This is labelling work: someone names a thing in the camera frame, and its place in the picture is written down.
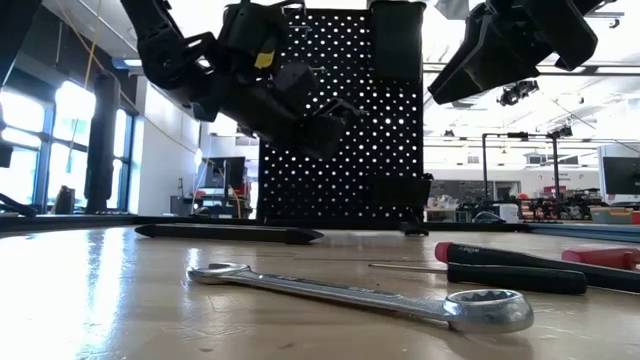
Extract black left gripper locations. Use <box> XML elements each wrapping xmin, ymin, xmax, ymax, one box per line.
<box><xmin>211</xmin><ymin>2</ymin><xmax>370</xmax><ymax>160</ymax></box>

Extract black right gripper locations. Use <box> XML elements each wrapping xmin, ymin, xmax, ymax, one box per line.
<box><xmin>427</xmin><ymin>0</ymin><xmax>602</xmax><ymax>106</ymax></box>

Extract black spirit level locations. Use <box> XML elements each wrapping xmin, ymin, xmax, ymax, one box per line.
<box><xmin>133</xmin><ymin>222</ymin><xmax>326</xmax><ymax>247</ymax></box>

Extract large chrome combination wrench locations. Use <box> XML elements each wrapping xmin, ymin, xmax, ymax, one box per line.
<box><xmin>186</xmin><ymin>261</ymin><xmax>536</xmax><ymax>336</ymax></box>

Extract small black precision screwdriver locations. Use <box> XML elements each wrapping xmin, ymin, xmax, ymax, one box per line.
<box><xmin>368</xmin><ymin>262</ymin><xmax>589</xmax><ymax>296</ymax></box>

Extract wide chrome peg hook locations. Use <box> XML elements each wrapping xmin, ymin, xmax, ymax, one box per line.
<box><xmin>287</xmin><ymin>2</ymin><xmax>312</xmax><ymax>32</ymax></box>

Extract black metal pegboard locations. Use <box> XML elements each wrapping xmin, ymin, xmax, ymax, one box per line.
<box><xmin>256</xmin><ymin>4</ymin><xmax>432</xmax><ymax>238</ymax></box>

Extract yellow tag label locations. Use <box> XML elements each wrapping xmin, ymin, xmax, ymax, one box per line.
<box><xmin>253</xmin><ymin>49</ymin><xmax>276</xmax><ymax>71</ymax></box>

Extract black monitor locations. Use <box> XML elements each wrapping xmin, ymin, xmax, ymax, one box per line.
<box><xmin>202</xmin><ymin>155</ymin><xmax>248</xmax><ymax>191</ymax></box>

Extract long fluorescent light bar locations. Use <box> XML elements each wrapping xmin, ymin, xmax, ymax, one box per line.
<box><xmin>422</xmin><ymin>62</ymin><xmax>640</xmax><ymax>77</ymax></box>

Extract cluttered desk red items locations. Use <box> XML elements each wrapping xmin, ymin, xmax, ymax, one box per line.
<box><xmin>168</xmin><ymin>187</ymin><xmax>260</xmax><ymax>220</ymax></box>

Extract small black pegboard bin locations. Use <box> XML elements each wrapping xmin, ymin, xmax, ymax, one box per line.
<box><xmin>372</xmin><ymin>172</ymin><xmax>434</xmax><ymax>222</ymax></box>

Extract tall black pegboard bin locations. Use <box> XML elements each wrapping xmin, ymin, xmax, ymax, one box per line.
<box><xmin>368</xmin><ymin>0</ymin><xmax>427</xmax><ymax>85</ymax></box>

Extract white-framed monitor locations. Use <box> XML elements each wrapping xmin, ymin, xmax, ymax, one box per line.
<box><xmin>598</xmin><ymin>155</ymin><xmax>640</xmax><ymax>206</ymax></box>

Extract red shelving with equipment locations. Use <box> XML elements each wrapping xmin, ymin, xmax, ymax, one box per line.
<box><xmin>517</xmin><ymin>185</ymin><xmax>591</xmax><ymax>222</ymax></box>

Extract white bucket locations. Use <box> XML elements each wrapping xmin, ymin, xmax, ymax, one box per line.
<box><xmin>492</xmin><ymin>202</ymin><xmax>522</xmax><ymax>225</ymax></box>

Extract fluorescent light strip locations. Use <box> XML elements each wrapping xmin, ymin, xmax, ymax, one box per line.
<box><xmin>112</xmin><ymin>56</ymin><xmax>146</xmax><ymax>71</ymax></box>

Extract tan storage bin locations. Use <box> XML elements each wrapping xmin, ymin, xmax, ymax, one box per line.
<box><xmin>589</xmin><ymin>206</ymin><xmax>636</xmax><ymax>225</ymax></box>

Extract black screwdriver red cap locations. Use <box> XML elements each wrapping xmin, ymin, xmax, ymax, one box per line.
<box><xmin>433</xmin><ymin>240</ymin><xmax>640</xmax><ymax>295</ymax></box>

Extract small dark box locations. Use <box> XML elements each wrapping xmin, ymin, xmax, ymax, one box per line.
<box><xmin>51</xmin><ymin>184</ymin><xmax>77</xmax><ymax>216</ymax></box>

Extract large window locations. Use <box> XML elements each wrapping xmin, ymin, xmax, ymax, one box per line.
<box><xmin>0</xmin><ymin>74</ymin><xmax>137</xmax><ymax>215</ymax></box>

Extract black hanging camera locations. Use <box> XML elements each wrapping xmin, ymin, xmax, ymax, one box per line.
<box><xmin>496</xmin><ymin>78</ymin><xmax>541</xmax><ymax>108</ymax></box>

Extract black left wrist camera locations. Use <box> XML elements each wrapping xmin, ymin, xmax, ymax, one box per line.
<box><xmin>275</xmin><ymin>60</ymin><xmax>318</xmax><ymax>102</ymax></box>

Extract grey metal bracket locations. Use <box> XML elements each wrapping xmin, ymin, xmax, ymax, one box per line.
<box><xmin>433</xmin><ymin>0</ymin><xmax>472</xmax><ymax>22</ymax></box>

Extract black rig camera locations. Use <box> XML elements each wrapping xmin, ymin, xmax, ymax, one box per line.
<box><xmin>547</xmin><ymin>123</ymin><xmax>575</xmax><ymax>140</ymax></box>

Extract black tubular rig frame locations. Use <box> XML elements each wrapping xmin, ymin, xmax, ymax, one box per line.
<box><xmin>480</xmin><ymin>130</ymin><xmax>565</xmax><ymax>221</ymax></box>

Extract black vertical post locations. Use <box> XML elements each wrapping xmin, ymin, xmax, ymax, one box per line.
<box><xmin>83</xmin><ymin>71</ymin><xmax>122</xmax><ymax>216</ymax></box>

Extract yellow cable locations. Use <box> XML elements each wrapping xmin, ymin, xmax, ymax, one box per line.
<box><xmin>52</xmin><ymin>0</ymin><xmax>104</xmax><ymax>215</ymax></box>

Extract black aluminium table frame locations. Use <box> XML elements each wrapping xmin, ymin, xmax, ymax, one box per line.
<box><xmin>0</xmin><ymin>212</ymin><xmax>640</xmax><ymax>245</ymax></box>

